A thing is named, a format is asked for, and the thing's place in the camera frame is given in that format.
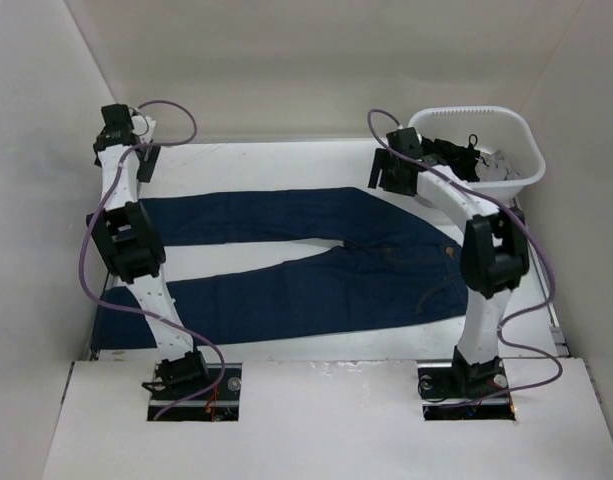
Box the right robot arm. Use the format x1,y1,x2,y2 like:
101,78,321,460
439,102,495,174
369,127,530,396

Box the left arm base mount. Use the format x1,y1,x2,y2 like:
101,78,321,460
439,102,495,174
142,350,243,423

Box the black garment in basket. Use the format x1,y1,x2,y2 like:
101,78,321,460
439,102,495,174
421,134,481,182

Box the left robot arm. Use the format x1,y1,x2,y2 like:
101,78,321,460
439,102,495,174
87,103,211,399

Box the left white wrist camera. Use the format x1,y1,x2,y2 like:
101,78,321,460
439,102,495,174
131,112,156,142

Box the grey white garment in basket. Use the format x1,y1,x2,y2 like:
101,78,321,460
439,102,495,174
475,150,521,182

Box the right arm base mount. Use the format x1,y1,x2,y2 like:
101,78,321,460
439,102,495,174
417,349,515,421

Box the white plastic laundry basket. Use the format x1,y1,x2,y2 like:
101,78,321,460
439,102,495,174
408,106,546,203

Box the dark blue denim trousers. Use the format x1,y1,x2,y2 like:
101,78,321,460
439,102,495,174
91,186,469,351

